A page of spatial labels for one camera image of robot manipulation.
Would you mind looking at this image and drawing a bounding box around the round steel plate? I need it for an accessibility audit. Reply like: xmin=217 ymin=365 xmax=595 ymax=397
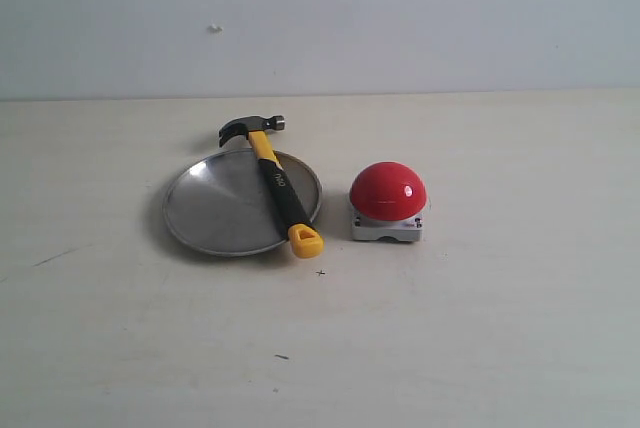
xmin=161 ymin=147 xmax=324 ymax=258

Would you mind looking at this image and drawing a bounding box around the yellow black claw hammer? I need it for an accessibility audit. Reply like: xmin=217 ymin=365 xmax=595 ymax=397
xmin=218 ymin=115 xmax=324 ymax=259

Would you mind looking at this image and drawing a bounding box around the red dome push button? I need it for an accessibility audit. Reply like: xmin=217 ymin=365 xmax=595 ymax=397
xmin=349 ymin=161 xmax=429 ymax=243

